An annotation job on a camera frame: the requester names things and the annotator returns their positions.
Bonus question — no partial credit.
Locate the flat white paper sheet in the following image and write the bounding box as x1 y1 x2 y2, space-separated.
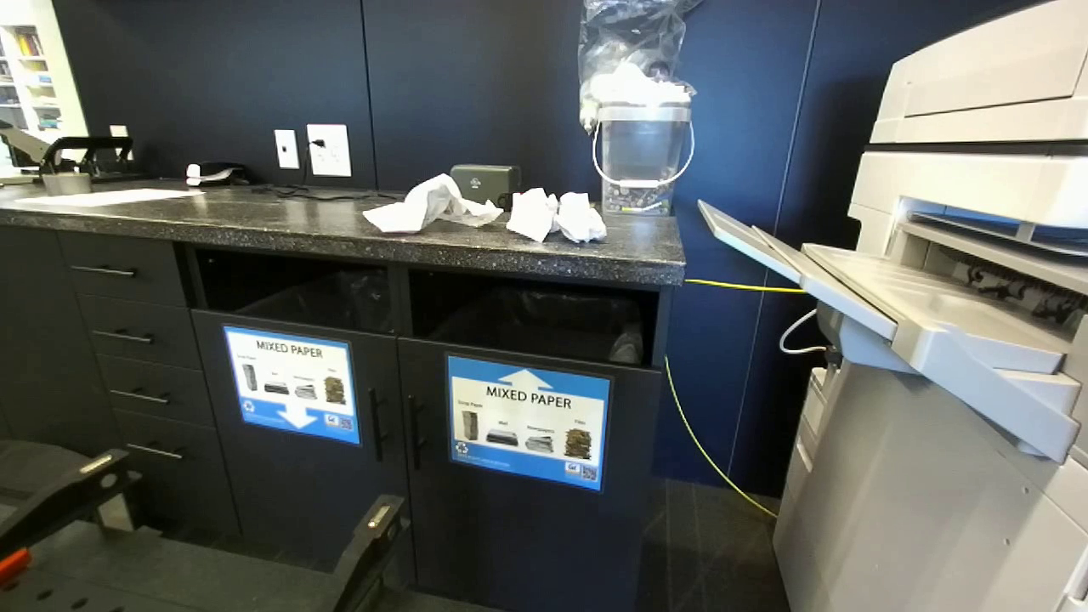
0 183 209 214

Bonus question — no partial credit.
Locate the small grey box device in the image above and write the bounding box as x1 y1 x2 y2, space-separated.
450 158 518 211

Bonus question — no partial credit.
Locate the white cable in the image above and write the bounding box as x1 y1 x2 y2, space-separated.
774 302 833 360

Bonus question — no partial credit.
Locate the yellow cable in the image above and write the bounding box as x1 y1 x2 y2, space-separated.
659 272 817 522

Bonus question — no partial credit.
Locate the black metal frame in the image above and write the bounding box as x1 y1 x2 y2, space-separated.
0 438 411 612

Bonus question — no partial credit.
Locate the grey desk device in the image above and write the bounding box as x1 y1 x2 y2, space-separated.
0 125 55 176

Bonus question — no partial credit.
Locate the black cabinet with stone counter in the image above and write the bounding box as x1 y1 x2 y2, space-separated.
0 166 689 612

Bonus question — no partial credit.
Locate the clear plastic bag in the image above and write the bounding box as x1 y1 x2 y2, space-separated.
575 0 698 117

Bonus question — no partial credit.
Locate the small white wall plate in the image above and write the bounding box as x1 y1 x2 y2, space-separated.
273 125 305 173

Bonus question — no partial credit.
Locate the black drawer handle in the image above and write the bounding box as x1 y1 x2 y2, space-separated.
68 260 138 283
88 325 155 349
110 385 174 406
127 438 189 466

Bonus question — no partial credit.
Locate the white shelf unit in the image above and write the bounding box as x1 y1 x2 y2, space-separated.
0 0 92 176

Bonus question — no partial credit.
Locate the orange clamp handle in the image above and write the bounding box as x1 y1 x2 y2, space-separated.
0 544 33 589

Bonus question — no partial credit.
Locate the black cabinet door handle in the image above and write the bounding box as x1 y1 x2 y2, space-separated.
366 387 391 462
400 392 425 472

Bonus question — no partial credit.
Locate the small tight white paper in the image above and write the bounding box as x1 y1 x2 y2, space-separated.
555 189 612 248

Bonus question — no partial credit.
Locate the large white office printer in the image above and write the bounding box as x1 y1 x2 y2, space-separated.
692 0 1088 612

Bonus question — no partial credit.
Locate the clear plastic bucket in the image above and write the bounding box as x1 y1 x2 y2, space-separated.
586 97 698 217

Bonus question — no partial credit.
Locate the down arrow mixed paper label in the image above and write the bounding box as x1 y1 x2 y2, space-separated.
220 323 362 447

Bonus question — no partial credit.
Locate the up arrow mixed paper label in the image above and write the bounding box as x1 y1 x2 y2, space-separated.
441 349 616 495

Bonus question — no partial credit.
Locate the black hole punch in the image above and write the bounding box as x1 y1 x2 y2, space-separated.
38 133 144 185

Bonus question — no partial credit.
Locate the large crumpled white paper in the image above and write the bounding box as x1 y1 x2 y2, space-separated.
360 168 506 236

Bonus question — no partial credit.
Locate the large white wall outlet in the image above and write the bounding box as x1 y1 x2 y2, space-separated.
303 117 356 179

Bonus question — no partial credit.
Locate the black bin liner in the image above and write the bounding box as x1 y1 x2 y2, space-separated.
425 283 651 370
232 265 393 336

